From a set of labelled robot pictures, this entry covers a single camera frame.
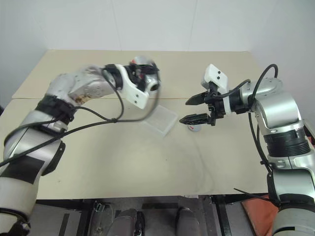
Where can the clear plastic container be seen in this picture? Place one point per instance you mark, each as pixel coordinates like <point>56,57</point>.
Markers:
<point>162,120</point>

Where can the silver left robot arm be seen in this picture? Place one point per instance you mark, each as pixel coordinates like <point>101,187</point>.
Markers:
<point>81,83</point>

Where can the orange floor mat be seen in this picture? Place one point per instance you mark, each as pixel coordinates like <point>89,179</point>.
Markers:
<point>256,216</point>

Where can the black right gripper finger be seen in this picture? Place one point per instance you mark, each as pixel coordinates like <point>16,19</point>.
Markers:
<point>197,99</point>
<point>195,119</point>

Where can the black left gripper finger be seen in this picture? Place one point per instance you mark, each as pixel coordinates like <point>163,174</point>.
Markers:
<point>148,67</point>

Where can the black metal table frame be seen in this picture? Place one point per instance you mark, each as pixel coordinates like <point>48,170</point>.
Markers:
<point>222,216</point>

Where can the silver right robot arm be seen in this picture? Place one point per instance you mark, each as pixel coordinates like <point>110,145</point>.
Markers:
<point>280,105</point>

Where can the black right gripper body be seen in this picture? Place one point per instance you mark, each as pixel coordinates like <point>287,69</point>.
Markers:
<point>215,108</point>

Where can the silver red can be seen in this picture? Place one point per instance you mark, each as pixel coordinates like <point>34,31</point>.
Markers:
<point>152,79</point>

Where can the silver metal clamp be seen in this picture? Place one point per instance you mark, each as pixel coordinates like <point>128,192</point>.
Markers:
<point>101,207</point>

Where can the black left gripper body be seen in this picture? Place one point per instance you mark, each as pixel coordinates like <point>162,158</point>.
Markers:
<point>134,70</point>

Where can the dark grey rounded shape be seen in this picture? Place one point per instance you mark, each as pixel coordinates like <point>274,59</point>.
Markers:
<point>188,222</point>
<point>126,223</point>

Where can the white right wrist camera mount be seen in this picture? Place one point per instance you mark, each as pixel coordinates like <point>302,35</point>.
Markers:
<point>216,76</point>

